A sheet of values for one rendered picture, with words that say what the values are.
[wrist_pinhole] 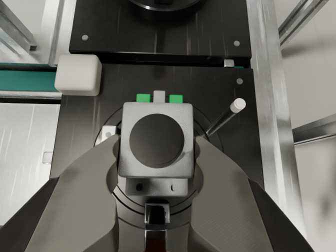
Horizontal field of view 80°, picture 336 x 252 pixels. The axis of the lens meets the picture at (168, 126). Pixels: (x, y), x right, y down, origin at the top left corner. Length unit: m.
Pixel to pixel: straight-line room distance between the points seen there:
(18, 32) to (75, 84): 0.11
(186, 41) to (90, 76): 0.13
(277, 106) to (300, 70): 0.19
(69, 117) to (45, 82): 0.08
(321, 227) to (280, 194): 0.16
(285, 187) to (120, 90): 0.23
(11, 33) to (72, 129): 0.13
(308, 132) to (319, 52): 0.24
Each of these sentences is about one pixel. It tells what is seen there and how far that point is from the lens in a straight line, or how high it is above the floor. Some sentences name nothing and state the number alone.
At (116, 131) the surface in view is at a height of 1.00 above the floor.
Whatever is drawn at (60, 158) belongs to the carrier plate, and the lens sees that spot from 0.26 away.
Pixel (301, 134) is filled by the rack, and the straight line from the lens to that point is 0.33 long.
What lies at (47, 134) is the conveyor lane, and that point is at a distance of 0.33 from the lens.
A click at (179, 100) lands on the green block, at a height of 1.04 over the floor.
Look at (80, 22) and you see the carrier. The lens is 0.32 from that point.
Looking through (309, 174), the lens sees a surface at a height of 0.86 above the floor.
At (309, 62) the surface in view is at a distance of 0.50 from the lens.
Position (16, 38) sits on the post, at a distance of 0.32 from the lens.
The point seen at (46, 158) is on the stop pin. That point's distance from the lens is 0.27.
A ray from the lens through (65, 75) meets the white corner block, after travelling 0.26.
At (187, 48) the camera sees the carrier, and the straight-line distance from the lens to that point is 0.29.
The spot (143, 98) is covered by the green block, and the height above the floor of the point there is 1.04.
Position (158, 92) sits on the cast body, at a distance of 0.17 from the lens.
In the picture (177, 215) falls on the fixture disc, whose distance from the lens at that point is 0.22.
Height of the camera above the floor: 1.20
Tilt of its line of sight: 76 degrees down
